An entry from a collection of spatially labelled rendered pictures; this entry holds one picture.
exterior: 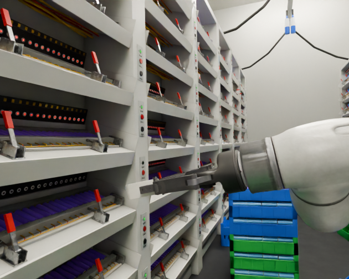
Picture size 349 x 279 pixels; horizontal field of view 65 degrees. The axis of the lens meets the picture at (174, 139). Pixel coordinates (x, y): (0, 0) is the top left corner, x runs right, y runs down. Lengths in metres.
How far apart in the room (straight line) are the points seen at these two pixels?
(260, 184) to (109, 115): 0.63
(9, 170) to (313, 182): 0.51
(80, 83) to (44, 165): 0.22
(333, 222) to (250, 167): 0.21
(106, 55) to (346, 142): 0.79
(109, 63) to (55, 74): 0.37
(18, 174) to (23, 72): 0.19
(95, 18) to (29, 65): 0.28
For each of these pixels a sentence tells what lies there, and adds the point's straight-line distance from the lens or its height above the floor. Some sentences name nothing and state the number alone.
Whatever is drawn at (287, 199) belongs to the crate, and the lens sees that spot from 1.35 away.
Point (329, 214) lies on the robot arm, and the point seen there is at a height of 0.62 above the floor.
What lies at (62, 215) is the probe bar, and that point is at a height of 0.58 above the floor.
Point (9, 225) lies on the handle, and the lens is 0.61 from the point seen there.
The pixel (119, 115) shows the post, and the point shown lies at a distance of 0.94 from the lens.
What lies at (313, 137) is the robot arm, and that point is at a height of 0.76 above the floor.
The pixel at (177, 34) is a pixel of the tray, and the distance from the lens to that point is 1.44.
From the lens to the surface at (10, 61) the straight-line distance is 0.59.
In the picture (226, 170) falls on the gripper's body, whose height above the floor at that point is 0.71.
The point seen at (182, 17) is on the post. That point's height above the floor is 1.48.
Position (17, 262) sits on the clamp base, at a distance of 0.61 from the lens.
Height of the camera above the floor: 0.76
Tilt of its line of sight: 1 degrees up
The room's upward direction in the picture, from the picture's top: 1 degrees counter-clockwise
